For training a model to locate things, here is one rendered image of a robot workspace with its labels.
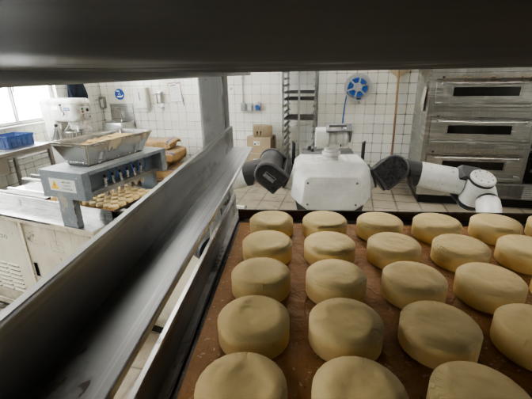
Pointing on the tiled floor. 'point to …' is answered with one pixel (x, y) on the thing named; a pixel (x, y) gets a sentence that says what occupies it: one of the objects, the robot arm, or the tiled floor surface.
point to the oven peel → (396, 100)
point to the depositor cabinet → (36, 245)
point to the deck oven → (476, 128)
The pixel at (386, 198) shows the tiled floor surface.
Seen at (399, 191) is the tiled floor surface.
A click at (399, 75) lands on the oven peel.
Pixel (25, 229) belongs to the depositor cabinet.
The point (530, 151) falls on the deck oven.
